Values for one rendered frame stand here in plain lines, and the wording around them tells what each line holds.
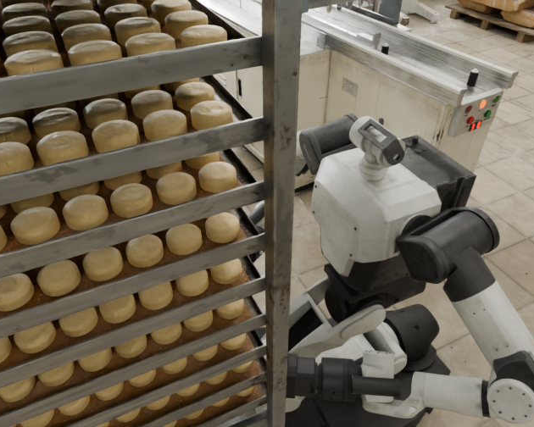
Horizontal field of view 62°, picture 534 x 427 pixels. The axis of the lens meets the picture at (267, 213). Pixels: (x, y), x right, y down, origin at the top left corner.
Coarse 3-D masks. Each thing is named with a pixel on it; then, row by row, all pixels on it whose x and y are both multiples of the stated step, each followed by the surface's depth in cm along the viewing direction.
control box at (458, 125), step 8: (496, 88) 172; (472, 96) 167; (480, 96) 167; (488, 96) 168; (496, 96) 170; (464, 104) 162; (472, 104) 165; (480, 104) 167; (488, 104) 171; (496, 104) 174; (456, 112) 165; (464, 112) 165; (472, 112) 168; (480, 112) 170; (496, 112) 177; (456, 120) 166; (464, 120) 168; (480, 120) 174; (488, 120) 177; (448, 128) 171; (456, 128) 168; (464, 128) 171; (472, 128) 174
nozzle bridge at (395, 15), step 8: (304, 0) 186; (312, 0) 194; (320, 0) 194; (328, 0) 196; (336, 0) 198; (344, 0) 200; (352, 0) 202; (384, 0) 233; (392, 0) 228; (400, 0) 227; (304, 8) 188; (384, 8) 234; (392, 8) 230; (400, 8) 230; (392, 16) 231; (392, 24) 233
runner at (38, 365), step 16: (240, 288) 66; (256, 288) 68; (192, 304) 64; (208, 304) 65; (224, 304) 67; (144, 320) 62; (160, 320) 63; (176, 320) 64; (96, 336) 60; (112, 336) 61; (128, 336) 62; (64, 352) 58; (80, 352) 60; (96, 352) 61; (16, 368) 56; (32, 368) 58; (48, 368) 59; (0, 384) 57
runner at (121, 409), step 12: (264, 348) 80; (228, 360) 77; (240, 360) 78; (252, 360) 80; (204, 372) 76; (216, 372) 77; (168, 384) 73; (180, 384) 74; (192, 384) 76; (144, 396) 72; (156, 396) 74; (108, 408) 70; (120, 408) 71; (132, 408) 73; (84, 420) 69; (96, 420) 70; (108, 420) 72
